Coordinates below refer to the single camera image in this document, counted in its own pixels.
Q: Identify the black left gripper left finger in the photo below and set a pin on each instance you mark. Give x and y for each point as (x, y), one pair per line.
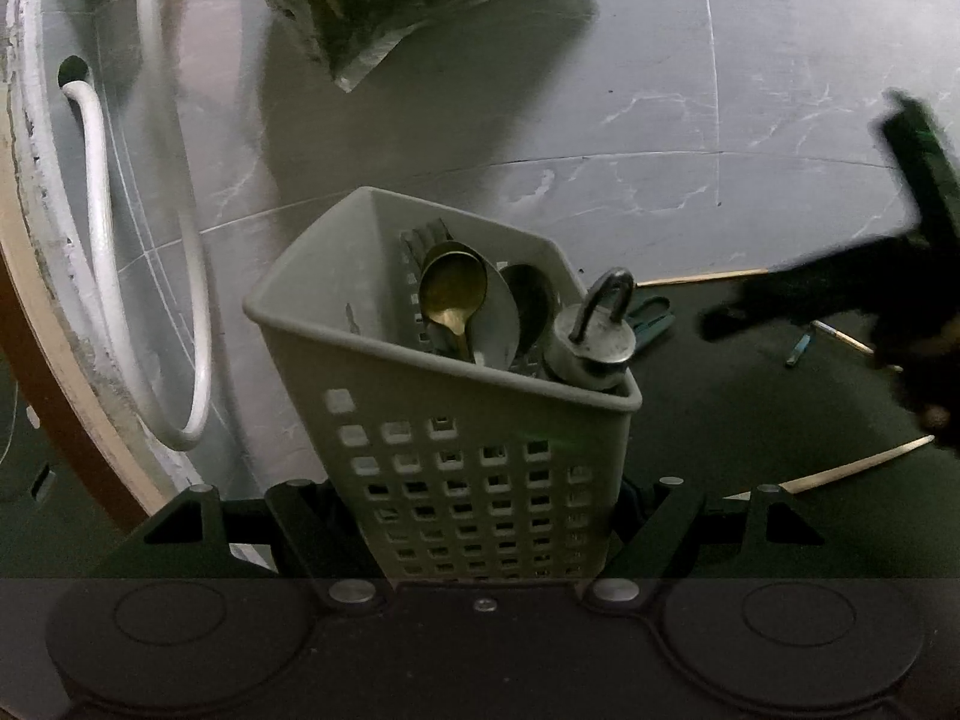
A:
(321, 545)

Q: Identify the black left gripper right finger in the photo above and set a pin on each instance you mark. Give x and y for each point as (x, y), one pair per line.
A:
(649, 526)

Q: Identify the grey perforated plastic utensil basket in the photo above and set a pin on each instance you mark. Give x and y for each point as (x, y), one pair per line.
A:
(454, 471)

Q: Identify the green handled scissors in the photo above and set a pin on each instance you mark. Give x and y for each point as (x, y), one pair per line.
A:
(650, 318)

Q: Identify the person's right hand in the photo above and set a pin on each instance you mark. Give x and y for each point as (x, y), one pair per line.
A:
(936, 417)

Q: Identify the black table mat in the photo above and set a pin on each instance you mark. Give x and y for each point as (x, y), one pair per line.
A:
(729, 416)

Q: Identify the plain bamboo chopstick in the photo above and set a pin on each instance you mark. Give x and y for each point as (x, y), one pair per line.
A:
(817, 480)

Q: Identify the steel padlock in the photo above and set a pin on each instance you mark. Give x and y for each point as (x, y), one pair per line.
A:
(590, 344)

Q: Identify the large steel spoon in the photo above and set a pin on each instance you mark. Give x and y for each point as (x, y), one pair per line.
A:
(494, 331)

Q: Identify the dark metal spoon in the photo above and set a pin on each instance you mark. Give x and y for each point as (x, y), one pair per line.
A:
(535, 300)

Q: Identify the brass spoon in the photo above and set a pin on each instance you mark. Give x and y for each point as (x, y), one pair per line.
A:
(453, 287)

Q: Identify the steel fork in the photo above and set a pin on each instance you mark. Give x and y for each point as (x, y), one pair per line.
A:
(422, 239)

